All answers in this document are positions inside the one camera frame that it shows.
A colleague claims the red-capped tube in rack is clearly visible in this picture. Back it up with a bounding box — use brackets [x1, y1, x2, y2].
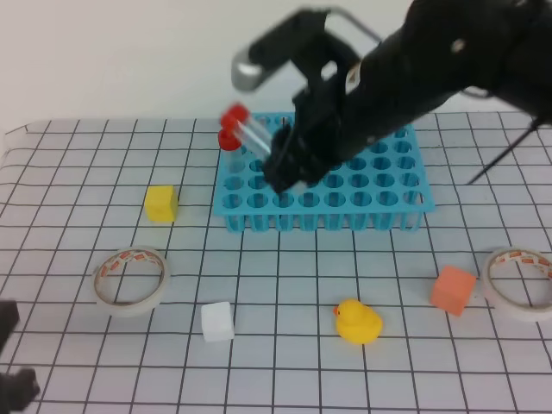
[218, 129, 244, 174]

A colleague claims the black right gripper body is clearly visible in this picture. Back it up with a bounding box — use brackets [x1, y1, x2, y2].
[241, 8, 367, 173]

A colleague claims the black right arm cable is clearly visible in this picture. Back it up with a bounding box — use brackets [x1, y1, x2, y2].
[465, 116, 544, 185]

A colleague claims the left white tape roll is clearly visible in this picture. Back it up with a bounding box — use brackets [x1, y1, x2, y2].
[91, 246, 171, 317]

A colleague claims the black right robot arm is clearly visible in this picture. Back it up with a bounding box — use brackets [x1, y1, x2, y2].
[232, 1, 551, 193]

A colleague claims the yellow rubber duck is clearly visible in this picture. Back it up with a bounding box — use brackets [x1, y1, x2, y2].
[334, 298, 383, 345]

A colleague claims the white grid-pattern cloth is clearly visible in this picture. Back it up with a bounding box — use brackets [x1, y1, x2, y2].
[1, 113, 551, 413]

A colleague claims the blue test tube rack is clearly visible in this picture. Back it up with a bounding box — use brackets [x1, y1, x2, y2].
[213, 126, 435, 233]

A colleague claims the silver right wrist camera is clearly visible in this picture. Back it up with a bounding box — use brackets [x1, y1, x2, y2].
[231, 47, 275, 92]

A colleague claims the white tape roll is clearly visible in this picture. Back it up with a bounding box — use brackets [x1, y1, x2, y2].
[91, 246, 171, 317]
[480, 247, 551, 323]

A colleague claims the red-capped clear tube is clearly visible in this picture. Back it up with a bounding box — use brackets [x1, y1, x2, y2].
[221, 103, 273, 161]

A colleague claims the right white tape roll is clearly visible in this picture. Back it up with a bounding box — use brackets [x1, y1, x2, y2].
[480, 247, 551, 323]

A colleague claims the white foam cube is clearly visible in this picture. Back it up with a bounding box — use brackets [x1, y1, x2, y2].
[201, 302, 235, 342]

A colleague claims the orange foam cube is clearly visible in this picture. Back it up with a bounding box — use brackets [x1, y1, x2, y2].
[430, 266, 477, 317]

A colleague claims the yellow foam cube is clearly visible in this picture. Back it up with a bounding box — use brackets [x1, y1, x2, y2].
[144, 185, 178, 223]

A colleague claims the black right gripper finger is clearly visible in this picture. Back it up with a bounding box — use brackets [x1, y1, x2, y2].
[262, 127, 328, 194]

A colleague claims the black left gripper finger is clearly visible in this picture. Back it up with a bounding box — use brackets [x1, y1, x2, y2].
[0, 368, 41, 412]
[0, 300, 20, 345]

